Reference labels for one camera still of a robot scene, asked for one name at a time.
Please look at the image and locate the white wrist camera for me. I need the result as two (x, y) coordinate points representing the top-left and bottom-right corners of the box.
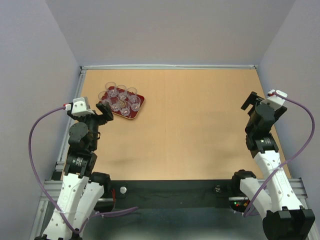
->
(63, 96), (94, 117)
(260, 89), (288, 111)

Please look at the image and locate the red rectangular tray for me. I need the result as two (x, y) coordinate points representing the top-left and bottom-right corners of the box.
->
(98, 87), (145, 120)

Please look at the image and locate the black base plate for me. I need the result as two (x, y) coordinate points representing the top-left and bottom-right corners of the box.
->
(95, 179), (249, 210)

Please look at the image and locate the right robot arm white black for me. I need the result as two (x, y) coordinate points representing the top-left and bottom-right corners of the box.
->
(230, 89), (315, 240)

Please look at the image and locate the aluminium front rail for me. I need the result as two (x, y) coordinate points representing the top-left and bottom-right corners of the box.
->
(43, 178), (308, 201)

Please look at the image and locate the clear glass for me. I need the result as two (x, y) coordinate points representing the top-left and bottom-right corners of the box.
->
(126, 87), (138, 100)
(129, 96), (141, 112)
(109, 96), (120, 112)
(105, 81), (118, 98)
(119, 100), (130, 117)
(98, 91), (110, 105)

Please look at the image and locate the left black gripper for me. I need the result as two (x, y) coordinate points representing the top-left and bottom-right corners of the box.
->
(68, 101), (113, 150)

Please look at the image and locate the aluminium rail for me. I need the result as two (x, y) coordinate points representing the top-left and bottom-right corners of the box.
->
(80, 64), (257, 70)
(50, 69), (87, 181)
(43, 178), (308, 201)

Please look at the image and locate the aluminium back rail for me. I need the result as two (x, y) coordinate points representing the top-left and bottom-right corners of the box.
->
(80, 64), (257, 70)

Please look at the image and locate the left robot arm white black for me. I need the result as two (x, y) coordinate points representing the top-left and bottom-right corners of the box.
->
(37, 98), (114, 240)

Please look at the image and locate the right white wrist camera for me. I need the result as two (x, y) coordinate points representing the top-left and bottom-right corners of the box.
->
(260, 89), (288, 111)

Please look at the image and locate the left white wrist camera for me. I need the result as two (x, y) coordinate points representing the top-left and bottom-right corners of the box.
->
(63, 96), (94, 117)

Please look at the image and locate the aluminium left rail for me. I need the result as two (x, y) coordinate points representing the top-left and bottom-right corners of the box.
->
(50, 69), (87, 181)

